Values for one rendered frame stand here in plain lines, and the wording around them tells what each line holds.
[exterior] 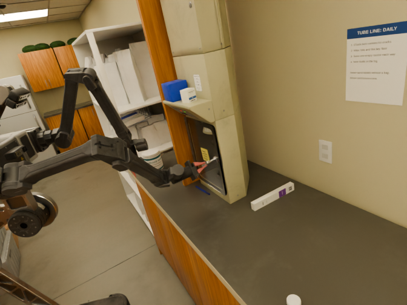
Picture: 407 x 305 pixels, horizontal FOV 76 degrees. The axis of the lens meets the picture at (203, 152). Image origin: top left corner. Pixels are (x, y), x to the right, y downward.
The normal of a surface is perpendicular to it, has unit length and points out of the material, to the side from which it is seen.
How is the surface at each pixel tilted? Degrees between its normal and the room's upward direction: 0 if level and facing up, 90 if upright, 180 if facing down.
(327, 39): 90
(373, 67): 90
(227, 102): 90
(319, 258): 0
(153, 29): 90
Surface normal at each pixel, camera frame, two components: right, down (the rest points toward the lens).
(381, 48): -0.84, 0.35
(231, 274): -0.19, -0.90
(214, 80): 0.50, 0.25
